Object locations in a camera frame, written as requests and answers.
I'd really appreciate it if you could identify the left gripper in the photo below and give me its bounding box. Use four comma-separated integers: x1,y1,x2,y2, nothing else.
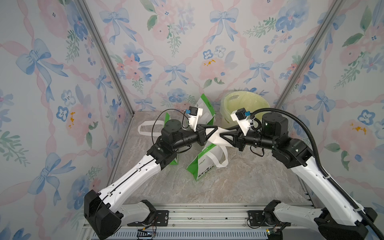
172,125,217,152

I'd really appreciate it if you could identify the green white bag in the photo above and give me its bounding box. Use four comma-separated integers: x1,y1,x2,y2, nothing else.
187,143,229,181
137,112,181,166
194,94,216,125

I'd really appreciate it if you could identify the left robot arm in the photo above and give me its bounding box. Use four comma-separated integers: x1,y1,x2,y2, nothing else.
84,120,220,240

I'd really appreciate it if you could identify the cream trash bin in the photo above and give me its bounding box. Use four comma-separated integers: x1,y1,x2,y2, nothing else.
220,90,271,124

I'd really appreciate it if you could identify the green bin liner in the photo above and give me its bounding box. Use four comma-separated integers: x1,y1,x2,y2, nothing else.
220,90,271,124

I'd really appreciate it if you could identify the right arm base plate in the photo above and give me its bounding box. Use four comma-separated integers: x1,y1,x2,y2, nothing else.
247,210,285,229

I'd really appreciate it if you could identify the aluminium front rail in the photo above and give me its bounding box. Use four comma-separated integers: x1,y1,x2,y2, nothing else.
80,203,338,240

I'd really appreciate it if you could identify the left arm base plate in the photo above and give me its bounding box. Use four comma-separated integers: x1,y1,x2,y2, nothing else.
127,210,169,227

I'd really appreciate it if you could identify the right aluminium corner post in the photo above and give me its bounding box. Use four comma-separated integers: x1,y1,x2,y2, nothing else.
275,0,345,109

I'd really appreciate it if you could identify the aluminium corner post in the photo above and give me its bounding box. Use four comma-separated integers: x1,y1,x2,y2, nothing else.
74,0,135,116
275,0,345,109

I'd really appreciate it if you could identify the left aluminium corner post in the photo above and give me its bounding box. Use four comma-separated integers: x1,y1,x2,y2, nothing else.
74,0,135,116

